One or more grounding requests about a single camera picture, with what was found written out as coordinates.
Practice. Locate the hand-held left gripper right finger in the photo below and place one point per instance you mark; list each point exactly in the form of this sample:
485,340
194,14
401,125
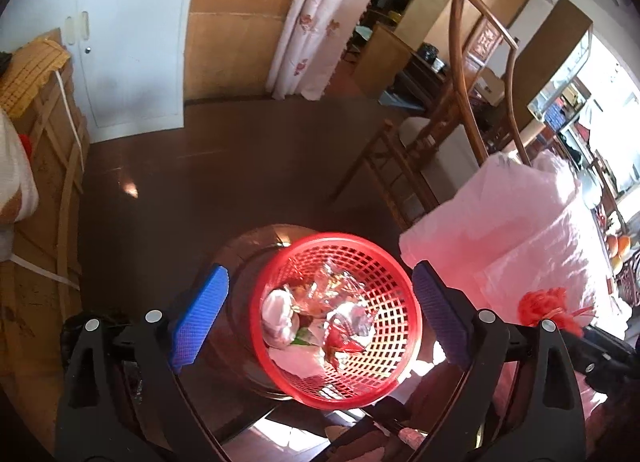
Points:
440,312

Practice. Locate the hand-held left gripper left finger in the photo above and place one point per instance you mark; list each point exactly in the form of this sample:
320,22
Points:
200,322

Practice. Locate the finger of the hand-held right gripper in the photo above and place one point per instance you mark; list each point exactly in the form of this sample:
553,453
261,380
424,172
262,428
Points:
600,349

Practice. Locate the red mesh bag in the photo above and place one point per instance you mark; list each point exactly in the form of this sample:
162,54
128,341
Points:
545,304

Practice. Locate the red foil snack packet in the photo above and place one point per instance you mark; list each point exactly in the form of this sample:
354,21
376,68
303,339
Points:
350,319

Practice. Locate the red plastic mesh basket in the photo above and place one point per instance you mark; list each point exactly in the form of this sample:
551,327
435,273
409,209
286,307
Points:
295,387

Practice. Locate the clear printed plastic bag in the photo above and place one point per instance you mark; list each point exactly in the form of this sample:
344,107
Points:
327,282

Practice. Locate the pink floral tablecloth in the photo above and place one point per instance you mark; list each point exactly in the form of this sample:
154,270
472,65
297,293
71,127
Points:
500,242

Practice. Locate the red apple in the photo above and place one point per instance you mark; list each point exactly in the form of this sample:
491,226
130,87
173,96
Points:
611,244

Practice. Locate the orange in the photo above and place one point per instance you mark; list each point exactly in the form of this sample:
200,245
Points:
625,245

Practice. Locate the white crumpled tissue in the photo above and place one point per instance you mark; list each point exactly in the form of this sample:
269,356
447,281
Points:
300,363

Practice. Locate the light blue lidded ceramic jar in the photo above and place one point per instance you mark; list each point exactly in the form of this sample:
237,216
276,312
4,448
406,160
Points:
591,187

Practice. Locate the large cardboard box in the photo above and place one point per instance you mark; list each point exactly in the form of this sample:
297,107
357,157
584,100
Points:
45,166

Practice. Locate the white cloth bundle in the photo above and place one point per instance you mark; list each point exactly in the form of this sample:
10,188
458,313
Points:
15,176

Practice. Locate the low wooden cabinet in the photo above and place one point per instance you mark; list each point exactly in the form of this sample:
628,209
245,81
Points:
380,61

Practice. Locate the carved wooden chair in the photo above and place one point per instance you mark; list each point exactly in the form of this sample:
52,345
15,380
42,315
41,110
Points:
487,41

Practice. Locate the white cabinet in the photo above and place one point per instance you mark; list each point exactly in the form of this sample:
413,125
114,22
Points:
130,41

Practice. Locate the yellow woven mat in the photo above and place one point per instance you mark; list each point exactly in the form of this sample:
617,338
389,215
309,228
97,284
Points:
30,71

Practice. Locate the pink floral curtain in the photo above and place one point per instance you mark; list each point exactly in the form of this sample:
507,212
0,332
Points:
320,16

